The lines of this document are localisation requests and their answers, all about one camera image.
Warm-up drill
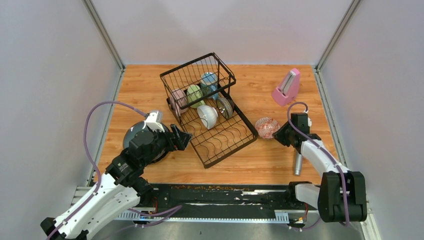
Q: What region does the white zigzag ceramic bowl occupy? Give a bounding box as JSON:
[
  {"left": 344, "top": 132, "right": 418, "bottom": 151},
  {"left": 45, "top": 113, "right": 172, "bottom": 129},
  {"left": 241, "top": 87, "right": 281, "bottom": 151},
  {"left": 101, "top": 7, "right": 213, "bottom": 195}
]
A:
[{"left": 196, "top": 105, "right": 218, "bottom": 130}]

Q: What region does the pink ceramic mug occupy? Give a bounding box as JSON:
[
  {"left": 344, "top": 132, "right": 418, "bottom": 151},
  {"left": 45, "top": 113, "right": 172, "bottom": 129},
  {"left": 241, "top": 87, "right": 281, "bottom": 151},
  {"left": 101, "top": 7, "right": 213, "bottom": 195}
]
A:
[{"left": 170, "top": 88, "right": 188, "bottom": 117}]

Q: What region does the red and blue patterned bowl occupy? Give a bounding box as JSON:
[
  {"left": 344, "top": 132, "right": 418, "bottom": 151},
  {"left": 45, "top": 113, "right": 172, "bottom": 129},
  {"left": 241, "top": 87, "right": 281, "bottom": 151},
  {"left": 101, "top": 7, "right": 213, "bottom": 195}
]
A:
[{"left": 255, "top": 117, "right": 281, "bottom": 140}]

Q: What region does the light green mug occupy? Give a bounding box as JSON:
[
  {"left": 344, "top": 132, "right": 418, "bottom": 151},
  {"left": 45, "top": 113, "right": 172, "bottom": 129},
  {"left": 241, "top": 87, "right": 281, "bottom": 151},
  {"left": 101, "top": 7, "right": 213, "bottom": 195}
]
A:
[{"left": 186, "top": 84, "right": 206, "bottom": 109}]

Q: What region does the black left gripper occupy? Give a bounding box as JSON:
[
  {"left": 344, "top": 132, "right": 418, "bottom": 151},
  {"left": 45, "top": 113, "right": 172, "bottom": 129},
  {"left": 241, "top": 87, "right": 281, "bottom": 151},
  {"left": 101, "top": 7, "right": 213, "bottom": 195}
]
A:
[{"left": 141, "top": 123, "right": 193, "bottom": 167}]

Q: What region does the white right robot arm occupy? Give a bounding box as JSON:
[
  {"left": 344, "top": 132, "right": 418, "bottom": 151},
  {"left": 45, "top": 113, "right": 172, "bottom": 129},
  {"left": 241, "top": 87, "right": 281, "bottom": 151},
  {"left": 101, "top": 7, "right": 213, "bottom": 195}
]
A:
[{"left": 272, "top": 112, "right": 368, "bottom": 224}]

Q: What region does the silver microphone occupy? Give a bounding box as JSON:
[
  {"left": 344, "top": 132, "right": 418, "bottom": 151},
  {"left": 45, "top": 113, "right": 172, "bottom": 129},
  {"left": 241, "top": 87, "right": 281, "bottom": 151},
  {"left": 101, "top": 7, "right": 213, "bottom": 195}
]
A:
[{"left": 293, "top": 150, "right": 303, "bottom": 176}]

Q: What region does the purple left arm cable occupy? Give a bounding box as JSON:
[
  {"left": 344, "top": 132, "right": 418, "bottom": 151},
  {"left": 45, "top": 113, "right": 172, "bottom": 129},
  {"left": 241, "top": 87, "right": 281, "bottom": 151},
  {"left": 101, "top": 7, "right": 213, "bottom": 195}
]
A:
[{"left": 46, "top": 100, "right": 148, "bottom": 240}]

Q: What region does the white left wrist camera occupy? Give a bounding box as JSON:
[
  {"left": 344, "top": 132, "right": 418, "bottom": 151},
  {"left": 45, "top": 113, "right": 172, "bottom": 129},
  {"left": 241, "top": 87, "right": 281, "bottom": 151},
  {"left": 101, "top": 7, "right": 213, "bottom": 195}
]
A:
[{"left": 144, "top": 110, "right": 165, "bottom": 132}]

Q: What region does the blue-grey ceramic plate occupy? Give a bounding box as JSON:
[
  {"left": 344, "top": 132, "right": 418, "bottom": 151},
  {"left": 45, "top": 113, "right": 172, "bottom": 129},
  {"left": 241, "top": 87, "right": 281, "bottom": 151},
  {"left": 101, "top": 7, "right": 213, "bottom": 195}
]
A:
[{"left": 122, "top": 121, "right": 167, "bottom": 164}]

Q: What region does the pink metronome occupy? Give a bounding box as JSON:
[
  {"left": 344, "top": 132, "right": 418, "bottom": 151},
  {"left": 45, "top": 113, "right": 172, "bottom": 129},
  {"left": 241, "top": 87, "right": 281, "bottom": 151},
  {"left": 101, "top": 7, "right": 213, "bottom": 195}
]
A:
[{"left": 271, "top": 68, "right": 301, "bottom": 107}]

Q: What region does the patterned ceramic bowl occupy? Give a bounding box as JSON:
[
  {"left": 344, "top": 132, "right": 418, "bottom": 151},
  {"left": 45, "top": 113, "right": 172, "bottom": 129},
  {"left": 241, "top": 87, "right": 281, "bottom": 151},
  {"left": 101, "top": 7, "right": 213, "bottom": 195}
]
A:
[{"left": 216, "top": 97, "right": 235, "bottom": 120}]

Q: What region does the blue butterfly mug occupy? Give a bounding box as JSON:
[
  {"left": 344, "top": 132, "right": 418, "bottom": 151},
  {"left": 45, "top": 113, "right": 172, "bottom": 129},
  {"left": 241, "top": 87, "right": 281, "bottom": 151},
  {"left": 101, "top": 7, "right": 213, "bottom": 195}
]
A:
[{"left": 200, "top": 72, "right": 218, "bottom": 96}]

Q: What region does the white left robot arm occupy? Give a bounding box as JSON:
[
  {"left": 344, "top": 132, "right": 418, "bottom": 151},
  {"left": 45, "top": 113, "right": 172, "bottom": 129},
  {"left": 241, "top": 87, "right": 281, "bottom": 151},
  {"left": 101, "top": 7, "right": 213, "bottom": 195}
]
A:
[{"left": 40, "top": 124, "right": 193, "bottom": 240}]

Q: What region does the black wire dish rack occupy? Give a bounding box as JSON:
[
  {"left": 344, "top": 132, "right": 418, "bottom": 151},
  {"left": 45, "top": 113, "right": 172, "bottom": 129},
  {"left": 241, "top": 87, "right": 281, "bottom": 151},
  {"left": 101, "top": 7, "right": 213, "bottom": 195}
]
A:
[{"left": 159, "top": 52, "right": 258, "bottom": 169}]

